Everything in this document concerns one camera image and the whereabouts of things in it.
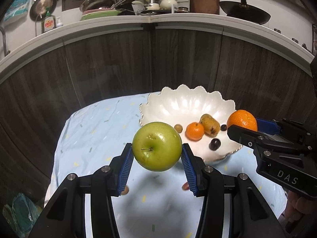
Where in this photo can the green plastic bag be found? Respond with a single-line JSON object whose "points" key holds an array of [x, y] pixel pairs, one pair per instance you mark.
{"points": [[22, 215]]}

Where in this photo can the dark purple plum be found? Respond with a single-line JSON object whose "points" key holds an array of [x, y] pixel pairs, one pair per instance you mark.
{"points": [[214, 144]]}

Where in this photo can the cream ceramic pot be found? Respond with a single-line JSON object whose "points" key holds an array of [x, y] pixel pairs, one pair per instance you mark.
{"points": [[168, 4]]}

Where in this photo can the orange tangerine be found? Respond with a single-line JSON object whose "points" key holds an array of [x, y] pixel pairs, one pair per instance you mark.
{"points": [[243, 119], [194, 131]]}

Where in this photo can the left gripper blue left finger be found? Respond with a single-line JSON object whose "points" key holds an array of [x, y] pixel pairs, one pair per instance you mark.
{"points": [[125, 164]]}

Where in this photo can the green apple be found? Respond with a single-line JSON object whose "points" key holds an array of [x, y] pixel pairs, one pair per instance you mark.
{"points": [[157, 146]]}

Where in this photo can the chrome kitchen faucet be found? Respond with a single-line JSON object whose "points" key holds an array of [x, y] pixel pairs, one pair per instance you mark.
{"points": [[6, 52]]}

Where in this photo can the steel mixing bowl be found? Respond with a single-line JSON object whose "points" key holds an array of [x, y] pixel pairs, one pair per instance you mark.
{"points": [[95, 4]]}

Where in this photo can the green basin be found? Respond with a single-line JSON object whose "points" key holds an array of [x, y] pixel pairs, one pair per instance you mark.
{"points": [[100, 14]]}

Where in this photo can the hanging steel frying pan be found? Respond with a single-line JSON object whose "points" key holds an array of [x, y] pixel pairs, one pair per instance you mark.
{"points": [[40, 8]]}

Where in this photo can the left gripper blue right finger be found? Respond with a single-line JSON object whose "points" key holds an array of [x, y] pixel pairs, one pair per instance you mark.
{"points": [[189, 163]]}

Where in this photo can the black wok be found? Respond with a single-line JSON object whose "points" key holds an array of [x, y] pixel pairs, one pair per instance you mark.
{"points": [[243, 10]]}

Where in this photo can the green dish soap bottle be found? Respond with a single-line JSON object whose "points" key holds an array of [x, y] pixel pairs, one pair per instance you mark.
{"points": [[48, 22]]}

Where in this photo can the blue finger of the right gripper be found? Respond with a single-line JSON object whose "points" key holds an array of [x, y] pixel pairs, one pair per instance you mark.
{"points": [[267, 127], [246, 137]]}

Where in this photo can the white scalloped ceramic bowl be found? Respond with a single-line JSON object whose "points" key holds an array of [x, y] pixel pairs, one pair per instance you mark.
{"points": [[184, 106]]}

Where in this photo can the yellow mango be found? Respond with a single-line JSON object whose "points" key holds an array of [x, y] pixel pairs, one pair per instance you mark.
{"points": [[211, 126]]}

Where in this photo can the dark blueberry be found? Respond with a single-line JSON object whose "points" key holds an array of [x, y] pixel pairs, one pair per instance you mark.
{"points": [[223, 127]]}

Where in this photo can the light blue patterned cloth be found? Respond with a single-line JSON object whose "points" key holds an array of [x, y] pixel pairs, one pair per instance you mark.
{"points": [[156, 205]]}

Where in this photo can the blue white package bag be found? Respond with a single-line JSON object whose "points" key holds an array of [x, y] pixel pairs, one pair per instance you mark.
{"points": [[17, 10]]}

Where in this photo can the right hand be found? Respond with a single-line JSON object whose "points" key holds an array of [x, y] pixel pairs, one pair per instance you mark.
{"points": [[297, 205]]}

